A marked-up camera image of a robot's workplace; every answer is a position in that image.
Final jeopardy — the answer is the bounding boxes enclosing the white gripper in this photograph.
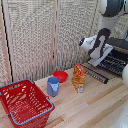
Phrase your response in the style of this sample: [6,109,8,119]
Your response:
[88,44,115,68]

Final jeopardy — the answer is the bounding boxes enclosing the metal wire oven tray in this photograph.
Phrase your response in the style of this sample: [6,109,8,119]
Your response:
[99,54,128,77]

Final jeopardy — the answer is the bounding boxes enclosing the blue plastic cup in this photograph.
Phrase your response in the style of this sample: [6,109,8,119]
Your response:
[46,76,61,98]

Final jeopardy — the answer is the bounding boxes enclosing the black oven door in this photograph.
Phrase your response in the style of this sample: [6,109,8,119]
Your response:
[81,63,111,85]

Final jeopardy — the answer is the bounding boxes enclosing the black toaster oven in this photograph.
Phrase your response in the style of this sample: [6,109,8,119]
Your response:
[96,35,128,78]

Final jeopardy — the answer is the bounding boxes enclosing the macaroni and cheese box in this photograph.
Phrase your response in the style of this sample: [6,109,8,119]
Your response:
[71,63,88,94]

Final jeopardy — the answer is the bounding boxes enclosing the red bowl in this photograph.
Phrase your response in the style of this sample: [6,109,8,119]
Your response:
[52,70,70,84]

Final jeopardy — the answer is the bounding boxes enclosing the wicker folding screen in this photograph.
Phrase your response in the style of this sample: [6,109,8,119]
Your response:
[0,0,128,86]

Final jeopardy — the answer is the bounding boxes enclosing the red shopping basket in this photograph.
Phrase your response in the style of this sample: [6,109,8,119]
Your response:
[0,79,56,128]

